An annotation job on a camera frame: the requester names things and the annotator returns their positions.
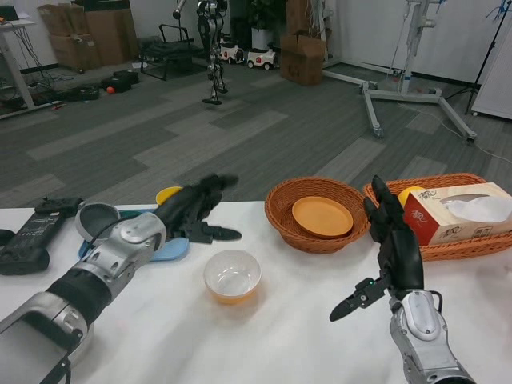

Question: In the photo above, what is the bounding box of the black game controller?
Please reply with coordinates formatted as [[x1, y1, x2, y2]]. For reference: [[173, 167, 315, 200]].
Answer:
[[34, 196, 85, 215]]

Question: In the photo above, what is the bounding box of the black square case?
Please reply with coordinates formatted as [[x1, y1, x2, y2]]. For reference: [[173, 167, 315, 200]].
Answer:
[[112, 70, 142, 94]]

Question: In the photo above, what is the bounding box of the black tripod stand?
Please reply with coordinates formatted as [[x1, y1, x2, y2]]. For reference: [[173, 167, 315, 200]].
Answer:
[[445, 0, 506, 115]]

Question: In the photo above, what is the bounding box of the grey plastic strainer bowl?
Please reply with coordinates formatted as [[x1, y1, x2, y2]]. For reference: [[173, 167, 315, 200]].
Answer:
[[74, 202, 122, 243]]

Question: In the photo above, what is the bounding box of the tall closed cardboard box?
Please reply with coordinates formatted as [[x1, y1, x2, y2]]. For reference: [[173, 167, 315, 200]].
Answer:
[[286, 0, 322, 38]]

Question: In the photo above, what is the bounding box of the white standing desk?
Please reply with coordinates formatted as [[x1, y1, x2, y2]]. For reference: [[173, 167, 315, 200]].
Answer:
[[0, 18, 38, 121]]

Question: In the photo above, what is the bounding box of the red and beige tissue box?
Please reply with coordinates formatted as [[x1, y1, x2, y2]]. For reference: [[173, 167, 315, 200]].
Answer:
[[402, 182, 512, 246]]

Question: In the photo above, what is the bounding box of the black and silver humanoid robot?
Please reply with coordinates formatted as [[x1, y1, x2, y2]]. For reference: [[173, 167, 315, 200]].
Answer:
[[172, 0, 231, 106]]

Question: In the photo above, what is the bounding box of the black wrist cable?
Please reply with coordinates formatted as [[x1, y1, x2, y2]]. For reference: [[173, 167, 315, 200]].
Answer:
[[428, 290, 445, 318], [86, 218, 123, 258]]

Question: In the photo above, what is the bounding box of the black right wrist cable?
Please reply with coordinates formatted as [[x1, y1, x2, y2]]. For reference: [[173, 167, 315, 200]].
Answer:
[[428, 290, 445, 318]]

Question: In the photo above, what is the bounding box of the white toy car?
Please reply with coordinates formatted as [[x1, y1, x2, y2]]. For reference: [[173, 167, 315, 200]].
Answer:
[[246, 47, 278, 71], [219, 38, 246, 66]]

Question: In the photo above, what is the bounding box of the round brown wicker basket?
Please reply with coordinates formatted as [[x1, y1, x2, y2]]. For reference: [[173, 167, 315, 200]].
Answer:
[[264, 177, 371, 255]]

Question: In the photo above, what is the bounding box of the rectangular brown wicker basket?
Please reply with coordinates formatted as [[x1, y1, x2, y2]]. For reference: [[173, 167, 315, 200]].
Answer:
[[362, 172, 512, 262]]

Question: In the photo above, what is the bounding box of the green potted plant white pot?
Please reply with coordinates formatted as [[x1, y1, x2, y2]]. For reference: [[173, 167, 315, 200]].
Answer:
[[247, 0, 290, 50]]

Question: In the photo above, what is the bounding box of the small worn cardboard box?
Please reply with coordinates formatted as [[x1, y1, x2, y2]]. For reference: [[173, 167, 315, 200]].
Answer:
[[38, 3, 87, 38]]

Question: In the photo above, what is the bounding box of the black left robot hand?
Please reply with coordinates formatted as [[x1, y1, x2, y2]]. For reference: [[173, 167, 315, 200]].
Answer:
[[154, 173, 243, 245]]

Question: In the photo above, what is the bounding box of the yellow lemon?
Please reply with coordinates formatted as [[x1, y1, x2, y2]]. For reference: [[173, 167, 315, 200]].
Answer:
[[398, 186, 425, 207]]

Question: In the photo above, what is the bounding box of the black flat case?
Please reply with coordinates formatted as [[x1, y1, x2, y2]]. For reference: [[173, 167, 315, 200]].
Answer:
[[74, 85, 102, 102]]

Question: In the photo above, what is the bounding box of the large brown cardboard box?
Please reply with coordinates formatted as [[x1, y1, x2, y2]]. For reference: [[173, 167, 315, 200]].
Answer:
[[85, 0, 139, 67]]

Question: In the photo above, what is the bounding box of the open flap cardboard box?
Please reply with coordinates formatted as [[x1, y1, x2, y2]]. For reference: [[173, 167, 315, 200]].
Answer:
[[279, 34, 327, 87]]

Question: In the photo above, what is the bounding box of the slim white lift frame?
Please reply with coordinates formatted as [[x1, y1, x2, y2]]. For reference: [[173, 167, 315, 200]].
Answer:
[[318, 0, 378, 87]]

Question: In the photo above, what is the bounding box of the light blue plastic tray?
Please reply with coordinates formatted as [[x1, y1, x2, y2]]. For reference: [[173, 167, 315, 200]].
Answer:
[[78, 206, 191, 263]]

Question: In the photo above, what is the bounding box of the medium taped cardboard box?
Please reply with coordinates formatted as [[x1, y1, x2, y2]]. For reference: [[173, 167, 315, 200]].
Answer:
[[50, 34, 102, 74]]

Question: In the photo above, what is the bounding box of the yellow plastic plate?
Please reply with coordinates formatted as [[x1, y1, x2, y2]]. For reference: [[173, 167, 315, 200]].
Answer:
[[154, 186, 186, 207]]

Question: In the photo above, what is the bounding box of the orange plastic plate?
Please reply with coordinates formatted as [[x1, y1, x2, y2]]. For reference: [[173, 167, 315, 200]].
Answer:
[[291, 196, 355, 240]]

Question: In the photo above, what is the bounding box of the white and orange plastic bowl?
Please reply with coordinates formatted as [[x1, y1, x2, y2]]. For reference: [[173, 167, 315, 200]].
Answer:
[[202, 249, 263, 306]]

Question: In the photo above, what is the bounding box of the long black battery pack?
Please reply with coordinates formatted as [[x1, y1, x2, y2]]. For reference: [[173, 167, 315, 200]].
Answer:
[[8, 211, 67, 250]]

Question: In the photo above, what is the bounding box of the black folding bed frame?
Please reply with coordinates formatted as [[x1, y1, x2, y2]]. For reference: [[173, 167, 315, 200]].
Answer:
[[139, 23, 210, 82]]

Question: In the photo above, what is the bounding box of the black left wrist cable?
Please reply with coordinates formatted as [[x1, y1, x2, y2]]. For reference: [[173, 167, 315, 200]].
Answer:
[[86, 218, 123, 258]]

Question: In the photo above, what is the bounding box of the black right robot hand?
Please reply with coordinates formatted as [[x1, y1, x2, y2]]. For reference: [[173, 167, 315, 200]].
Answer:
[[329, 174, 425, 323]]

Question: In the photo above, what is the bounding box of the large white gantry lift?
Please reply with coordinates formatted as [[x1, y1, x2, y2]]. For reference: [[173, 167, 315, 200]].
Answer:
[[361, 0, 478, 142]]

